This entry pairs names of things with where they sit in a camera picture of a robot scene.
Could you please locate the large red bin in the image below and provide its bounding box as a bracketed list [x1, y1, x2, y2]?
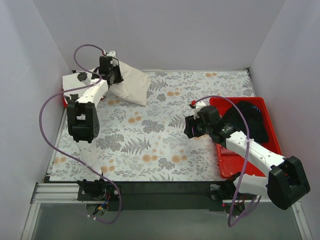
[209, 97, 282, 178]

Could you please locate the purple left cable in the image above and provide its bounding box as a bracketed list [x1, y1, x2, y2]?
[39, 43, 123, 224]

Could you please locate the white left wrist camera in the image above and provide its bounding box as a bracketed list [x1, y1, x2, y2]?
[102, 51, 117, 58]

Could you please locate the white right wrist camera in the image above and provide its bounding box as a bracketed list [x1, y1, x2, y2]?
[190, 100, 207, 119]

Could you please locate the cream white t-shirt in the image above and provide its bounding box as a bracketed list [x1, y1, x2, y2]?
[109, 61, 151, 107]

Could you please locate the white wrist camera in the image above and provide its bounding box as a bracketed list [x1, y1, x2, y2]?
[190, 100, 207, 119]
[102, 51, 117, 58]

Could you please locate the small red tray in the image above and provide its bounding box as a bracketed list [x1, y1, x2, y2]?
[62, 94, 68, 108]

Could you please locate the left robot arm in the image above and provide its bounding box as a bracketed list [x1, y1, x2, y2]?
[65, 51, 123, 174]

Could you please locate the aluminium frame rail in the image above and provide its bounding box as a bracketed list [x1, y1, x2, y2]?
[32, 176, 311, 240]

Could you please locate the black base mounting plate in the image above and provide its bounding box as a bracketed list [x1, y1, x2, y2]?
[76, 179, 236, 212]

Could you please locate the folded white printed t-shirt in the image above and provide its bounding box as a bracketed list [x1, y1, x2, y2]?
[62, 70, 99, 102]

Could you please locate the floral patterned table mat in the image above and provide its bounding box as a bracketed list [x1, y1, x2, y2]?
[48, 70, 255, 182]

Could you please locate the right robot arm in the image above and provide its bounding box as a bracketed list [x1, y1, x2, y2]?
[184, 101, 311, 210]

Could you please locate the black garment in bin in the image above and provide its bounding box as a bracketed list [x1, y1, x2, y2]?
[222, 100, 269, 144]

